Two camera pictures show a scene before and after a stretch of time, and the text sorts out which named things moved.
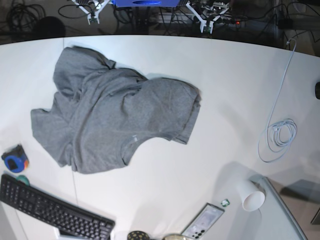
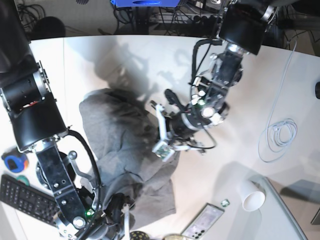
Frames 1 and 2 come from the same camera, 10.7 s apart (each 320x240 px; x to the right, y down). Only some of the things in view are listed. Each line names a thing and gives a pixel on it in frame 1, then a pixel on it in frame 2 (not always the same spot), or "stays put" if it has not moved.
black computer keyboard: [53, 211] stays put
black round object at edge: [317, 90] stays put
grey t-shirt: [99, 110] -> [119, 131]
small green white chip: [225, 203] stays put
